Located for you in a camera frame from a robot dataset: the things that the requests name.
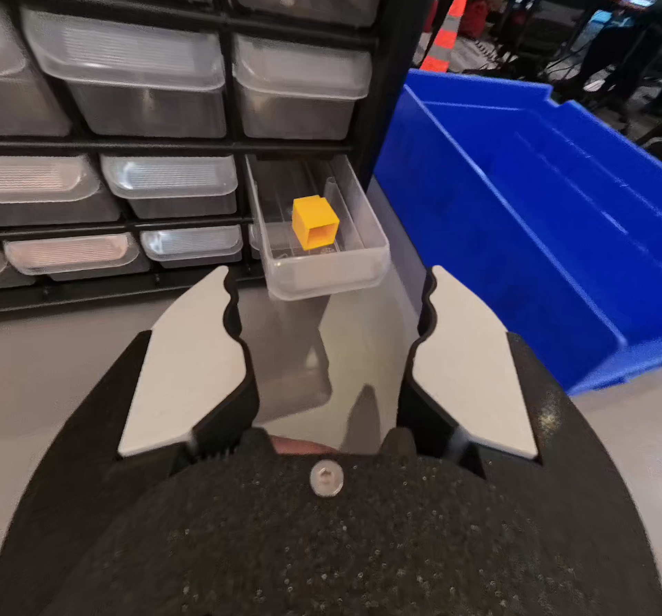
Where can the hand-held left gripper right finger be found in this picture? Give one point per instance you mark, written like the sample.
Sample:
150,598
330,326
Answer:
470,373

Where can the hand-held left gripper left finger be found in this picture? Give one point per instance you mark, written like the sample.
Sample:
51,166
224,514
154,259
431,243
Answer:
186,367

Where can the blue plastic bin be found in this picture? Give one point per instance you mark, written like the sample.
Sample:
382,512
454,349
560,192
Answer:
517,212

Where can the clear plastic drawer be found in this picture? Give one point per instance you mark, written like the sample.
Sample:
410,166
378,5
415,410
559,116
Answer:
331,274

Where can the yellow cube block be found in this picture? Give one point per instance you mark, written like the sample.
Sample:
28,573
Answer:
305,212

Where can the black drawer cabinet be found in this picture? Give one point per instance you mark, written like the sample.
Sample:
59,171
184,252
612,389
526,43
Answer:
403,57

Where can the red box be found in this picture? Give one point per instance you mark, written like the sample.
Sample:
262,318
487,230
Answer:
476,16

